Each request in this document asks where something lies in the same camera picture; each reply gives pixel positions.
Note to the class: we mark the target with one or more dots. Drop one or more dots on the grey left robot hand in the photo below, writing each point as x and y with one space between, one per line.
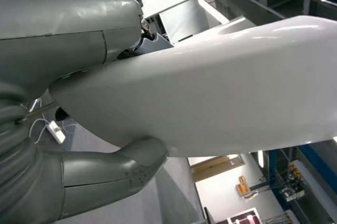
53 34

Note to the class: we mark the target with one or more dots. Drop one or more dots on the white power strip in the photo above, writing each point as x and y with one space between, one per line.
56 132

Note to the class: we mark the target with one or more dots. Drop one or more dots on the blue metal shelf rack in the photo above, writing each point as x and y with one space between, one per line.
316 166

